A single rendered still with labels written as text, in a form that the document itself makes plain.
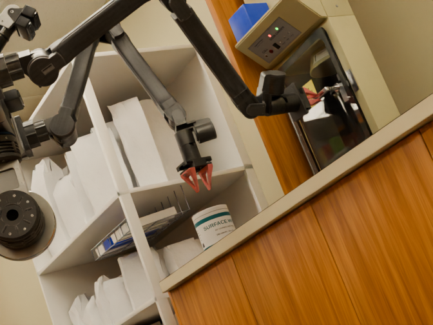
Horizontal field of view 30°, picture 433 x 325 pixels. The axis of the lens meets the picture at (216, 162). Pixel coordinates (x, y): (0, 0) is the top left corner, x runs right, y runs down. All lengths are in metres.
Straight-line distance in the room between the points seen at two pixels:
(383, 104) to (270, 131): 0.41
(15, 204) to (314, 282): 0.85
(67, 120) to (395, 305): 1.15
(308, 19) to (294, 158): 0.46
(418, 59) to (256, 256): 0.88
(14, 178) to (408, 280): 1.09
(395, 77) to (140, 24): 1.73
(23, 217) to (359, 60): 1.08
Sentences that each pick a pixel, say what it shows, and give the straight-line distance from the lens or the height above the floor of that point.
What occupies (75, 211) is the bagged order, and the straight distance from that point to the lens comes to 3.79.
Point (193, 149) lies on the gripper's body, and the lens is 2.53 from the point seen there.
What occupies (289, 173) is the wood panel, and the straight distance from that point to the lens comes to 2.61.
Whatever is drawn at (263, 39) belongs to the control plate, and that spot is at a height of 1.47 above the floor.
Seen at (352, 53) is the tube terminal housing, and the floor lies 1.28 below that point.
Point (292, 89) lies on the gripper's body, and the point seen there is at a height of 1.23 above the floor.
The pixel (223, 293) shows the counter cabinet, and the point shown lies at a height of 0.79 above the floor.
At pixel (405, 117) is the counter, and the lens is 1.91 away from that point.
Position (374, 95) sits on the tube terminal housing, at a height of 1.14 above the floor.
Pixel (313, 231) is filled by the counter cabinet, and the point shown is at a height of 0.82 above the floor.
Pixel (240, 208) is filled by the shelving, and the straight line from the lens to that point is 3.69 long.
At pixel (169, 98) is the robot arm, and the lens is 2.59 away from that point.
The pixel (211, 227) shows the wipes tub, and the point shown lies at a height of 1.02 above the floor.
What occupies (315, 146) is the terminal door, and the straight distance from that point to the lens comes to 2.56.
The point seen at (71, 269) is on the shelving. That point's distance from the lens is 4.24.
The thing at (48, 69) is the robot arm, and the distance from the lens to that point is 2.12.
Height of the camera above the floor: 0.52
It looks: 15 degrees up
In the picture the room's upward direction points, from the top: 21 degrees counter-clockwise
